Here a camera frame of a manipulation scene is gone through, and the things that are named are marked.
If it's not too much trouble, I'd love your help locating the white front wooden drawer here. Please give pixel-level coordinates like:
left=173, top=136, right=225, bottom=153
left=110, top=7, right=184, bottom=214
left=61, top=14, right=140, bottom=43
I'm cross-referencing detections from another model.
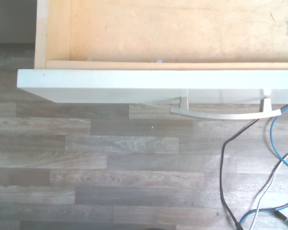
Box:
left=17, top=0, right=288, bottom=105

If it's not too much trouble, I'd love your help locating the curved silver drawer handle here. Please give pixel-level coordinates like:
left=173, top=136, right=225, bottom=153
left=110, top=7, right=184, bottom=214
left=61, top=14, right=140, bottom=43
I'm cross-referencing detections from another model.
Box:
left=170, top=89, right=282, bottom=120

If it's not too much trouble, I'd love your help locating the white floor cable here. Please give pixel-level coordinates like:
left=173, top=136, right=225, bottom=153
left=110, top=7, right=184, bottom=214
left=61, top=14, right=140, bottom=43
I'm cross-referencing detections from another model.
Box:
left=251, top=147, right=288, bottom=230

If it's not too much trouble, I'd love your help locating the blue floor cable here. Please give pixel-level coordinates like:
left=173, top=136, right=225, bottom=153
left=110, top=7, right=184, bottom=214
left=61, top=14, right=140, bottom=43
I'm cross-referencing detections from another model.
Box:
left=239, top=104, right=288, bottom=225

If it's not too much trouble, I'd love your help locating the dark plug-ended cable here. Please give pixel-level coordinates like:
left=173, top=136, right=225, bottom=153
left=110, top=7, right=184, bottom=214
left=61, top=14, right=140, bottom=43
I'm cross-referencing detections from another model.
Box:
left=275, top=210, right=288, bottom=229

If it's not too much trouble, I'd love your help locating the black floor cable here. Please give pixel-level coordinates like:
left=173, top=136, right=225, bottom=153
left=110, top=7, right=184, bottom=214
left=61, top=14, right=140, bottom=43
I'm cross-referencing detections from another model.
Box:
left=219, top=118, right=261, bottom=230

